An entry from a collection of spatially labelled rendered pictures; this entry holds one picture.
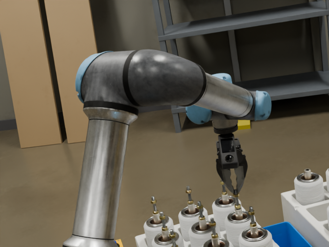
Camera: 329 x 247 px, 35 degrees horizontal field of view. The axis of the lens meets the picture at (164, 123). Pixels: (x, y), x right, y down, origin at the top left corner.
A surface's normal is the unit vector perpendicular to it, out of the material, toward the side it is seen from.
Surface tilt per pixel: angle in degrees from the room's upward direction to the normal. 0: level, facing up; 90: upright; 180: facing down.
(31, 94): 78
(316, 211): 90
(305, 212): 0
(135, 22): 90
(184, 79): 82
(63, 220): 0
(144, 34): 90
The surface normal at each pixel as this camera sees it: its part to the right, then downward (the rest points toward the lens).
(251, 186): -0.18, -0.94
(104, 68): -0.52, -0.29
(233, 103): 0.71, 0.47
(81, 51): -0.17, 0.13
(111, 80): -0.54, 0.15
